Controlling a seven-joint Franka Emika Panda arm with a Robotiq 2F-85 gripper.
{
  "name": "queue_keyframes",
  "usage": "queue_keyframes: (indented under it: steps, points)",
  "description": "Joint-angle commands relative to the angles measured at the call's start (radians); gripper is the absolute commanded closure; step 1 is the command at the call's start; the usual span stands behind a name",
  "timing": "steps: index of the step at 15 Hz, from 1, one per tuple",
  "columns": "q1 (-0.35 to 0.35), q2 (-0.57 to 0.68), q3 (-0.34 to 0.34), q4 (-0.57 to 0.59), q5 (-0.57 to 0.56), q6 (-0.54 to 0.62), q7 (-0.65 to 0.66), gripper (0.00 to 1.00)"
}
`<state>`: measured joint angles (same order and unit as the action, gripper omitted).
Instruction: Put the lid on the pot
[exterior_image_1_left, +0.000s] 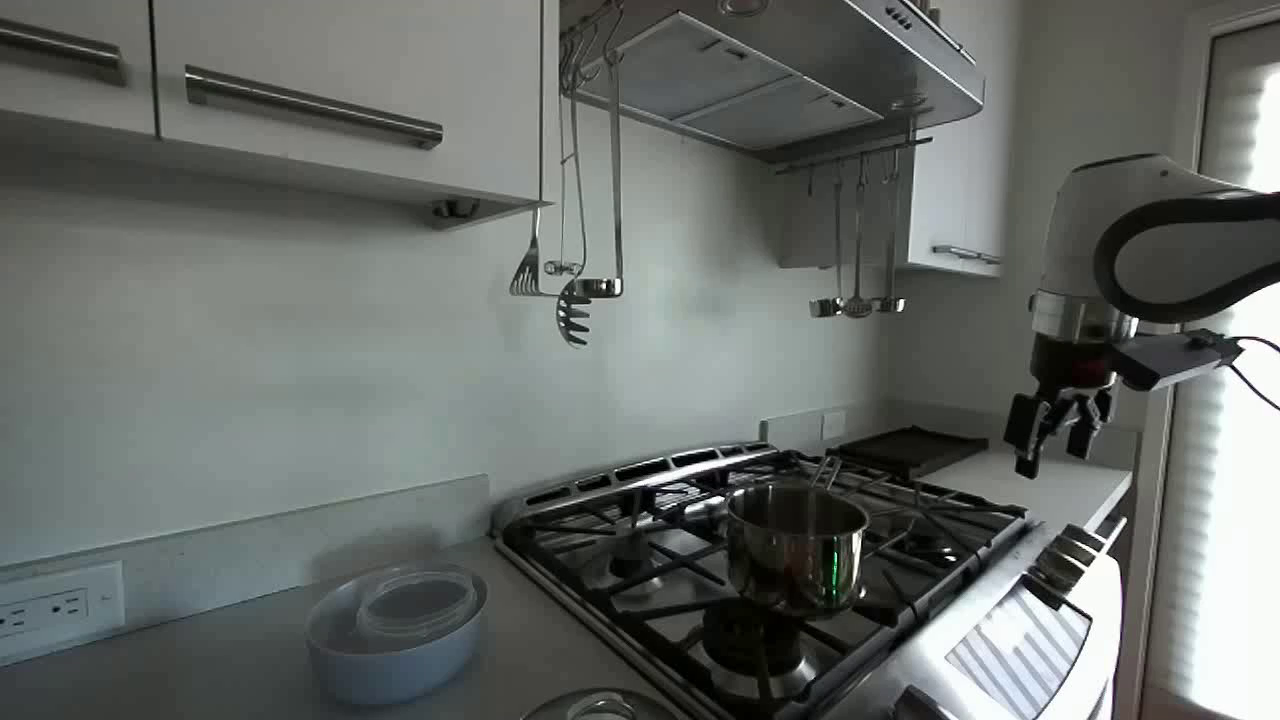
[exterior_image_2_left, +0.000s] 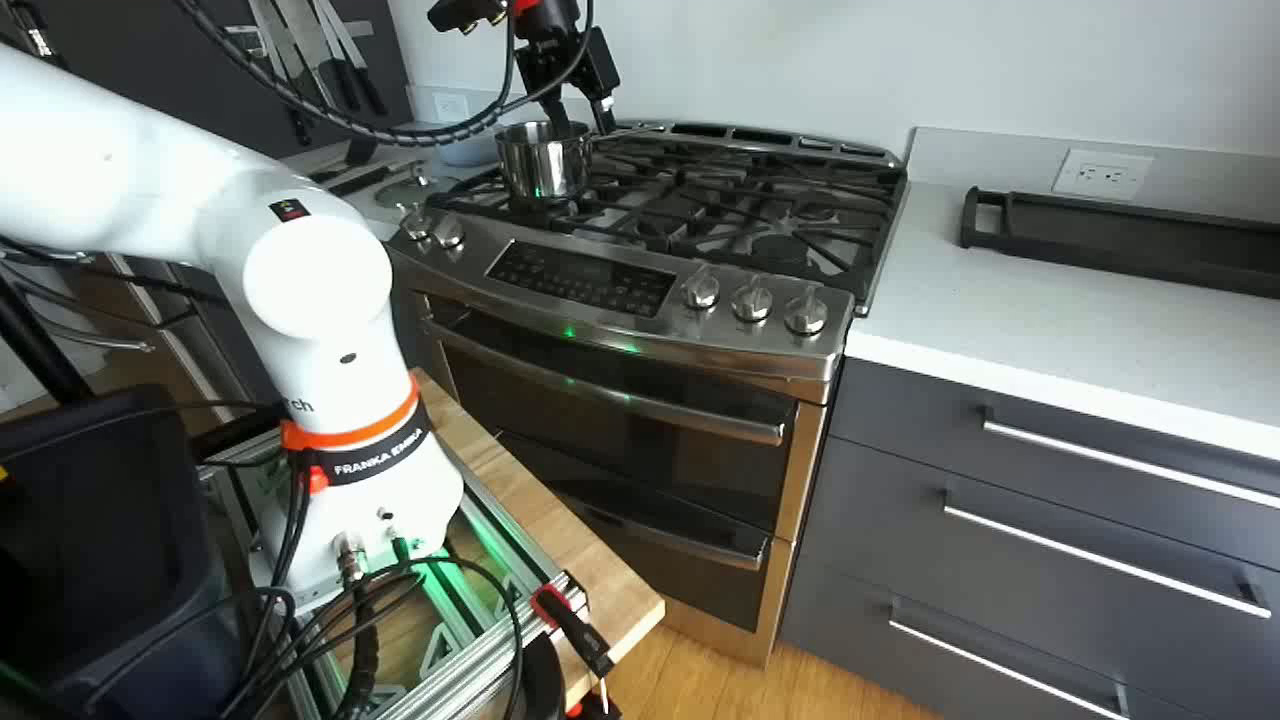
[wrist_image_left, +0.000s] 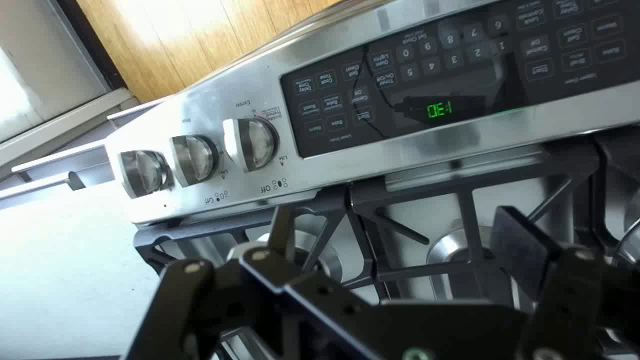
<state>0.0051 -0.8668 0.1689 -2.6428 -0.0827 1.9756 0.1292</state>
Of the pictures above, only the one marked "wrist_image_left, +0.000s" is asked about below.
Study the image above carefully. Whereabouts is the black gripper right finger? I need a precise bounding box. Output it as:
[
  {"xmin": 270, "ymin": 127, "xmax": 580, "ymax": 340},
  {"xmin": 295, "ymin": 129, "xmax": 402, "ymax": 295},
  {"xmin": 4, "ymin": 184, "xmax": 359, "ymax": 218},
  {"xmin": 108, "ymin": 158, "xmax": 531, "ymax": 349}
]
[{"xmin": 490, "ymin": 204, "xmax": 640, "ymax": 360}]

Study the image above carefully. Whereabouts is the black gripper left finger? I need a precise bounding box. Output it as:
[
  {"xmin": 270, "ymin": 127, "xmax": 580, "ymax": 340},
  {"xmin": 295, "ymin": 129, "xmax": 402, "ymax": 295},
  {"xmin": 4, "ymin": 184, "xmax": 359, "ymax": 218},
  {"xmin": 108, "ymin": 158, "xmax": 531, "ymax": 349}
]
[{"xmin": 122, "ymin": 205, "xmax": 377, "ymax": 360}]

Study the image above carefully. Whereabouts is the round silver gas burner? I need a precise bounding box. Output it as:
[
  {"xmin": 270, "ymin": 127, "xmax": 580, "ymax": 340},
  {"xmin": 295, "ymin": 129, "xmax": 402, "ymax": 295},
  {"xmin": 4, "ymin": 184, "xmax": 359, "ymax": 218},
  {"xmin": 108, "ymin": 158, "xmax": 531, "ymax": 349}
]
[
  {"xmin": 425, "ymin": 222, "xmax": 498, "ymax": 302},
  {"xmin": 256, "ymin": 225, "xmax": 345, "ymax": 288}
]

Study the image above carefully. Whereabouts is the silver stove knob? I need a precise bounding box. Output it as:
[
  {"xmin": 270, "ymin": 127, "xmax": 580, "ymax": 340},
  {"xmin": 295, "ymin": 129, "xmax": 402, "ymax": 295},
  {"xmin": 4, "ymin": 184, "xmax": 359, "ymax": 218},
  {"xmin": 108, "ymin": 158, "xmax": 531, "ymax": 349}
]
[
  {"xmin": 169, "ymin": 133, "xmax": 221, "ymax": 188},
  {"xmin": 117, "ymin": 147, "xmax": 176, "ymax": 200},
  {"xmin": 221, "ymin": 118, "xmax": 282, "ymax": 174}
]

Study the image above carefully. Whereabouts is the stainless steel gas stove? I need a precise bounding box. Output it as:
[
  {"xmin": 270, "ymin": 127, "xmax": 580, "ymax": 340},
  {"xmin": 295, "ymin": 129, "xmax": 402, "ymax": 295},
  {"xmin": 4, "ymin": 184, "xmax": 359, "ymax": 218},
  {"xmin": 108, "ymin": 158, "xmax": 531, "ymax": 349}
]
[{"xmin": 101, "ymin": 0, "xmax": 640, "ymax": 360}]

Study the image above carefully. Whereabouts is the black oven control panel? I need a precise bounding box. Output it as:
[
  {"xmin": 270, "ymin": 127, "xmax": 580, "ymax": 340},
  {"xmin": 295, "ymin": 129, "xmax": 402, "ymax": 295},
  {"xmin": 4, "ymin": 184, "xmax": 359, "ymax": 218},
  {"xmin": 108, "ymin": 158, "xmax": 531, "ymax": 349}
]
[{"xmin": 277, "ymin": 0, "xmax": 640, "ymax": 160}]

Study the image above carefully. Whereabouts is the steel oven door handle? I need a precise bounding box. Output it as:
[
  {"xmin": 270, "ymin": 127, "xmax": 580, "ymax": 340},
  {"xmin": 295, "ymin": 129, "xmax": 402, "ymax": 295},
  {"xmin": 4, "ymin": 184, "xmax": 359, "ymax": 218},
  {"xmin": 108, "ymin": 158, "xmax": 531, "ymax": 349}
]
[{"xmin": 0, "ymin": 137, "xmax": 117, "ymax": 202}]

